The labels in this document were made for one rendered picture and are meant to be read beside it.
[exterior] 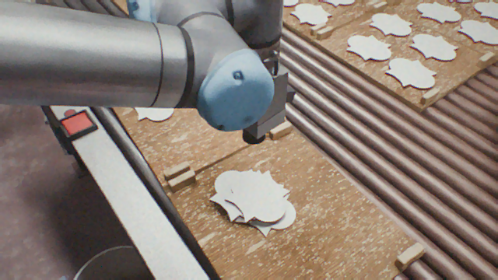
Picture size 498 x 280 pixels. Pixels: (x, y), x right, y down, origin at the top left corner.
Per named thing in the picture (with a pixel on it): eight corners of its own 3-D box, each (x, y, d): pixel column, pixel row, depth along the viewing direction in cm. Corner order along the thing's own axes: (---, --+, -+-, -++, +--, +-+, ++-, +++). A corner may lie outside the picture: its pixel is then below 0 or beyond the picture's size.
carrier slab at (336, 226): (279, 373, 60) (279, 371, 59) (165, 194, 83) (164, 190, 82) (422, 255, 73) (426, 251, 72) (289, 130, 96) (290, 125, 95)
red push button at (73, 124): (71, 138, 95) (69, 134, 94) (63, 125, 98) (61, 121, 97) (94, 128, 97) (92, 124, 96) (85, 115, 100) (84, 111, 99)
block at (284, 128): (272, 141, 91) (273, 134, 89) (268, 137, 92) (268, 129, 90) (292, 131, 94) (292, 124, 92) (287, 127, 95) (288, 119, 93)
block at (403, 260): (400, 271, 70) (405, 264, 68) (392, 263, 71) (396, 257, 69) (421, 254, 72) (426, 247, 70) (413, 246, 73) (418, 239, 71)
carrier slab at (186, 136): (164, 191, 83) (163, 187, 82) (100, 91, 106) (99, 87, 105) (289, 127, 97) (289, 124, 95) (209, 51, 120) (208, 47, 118)
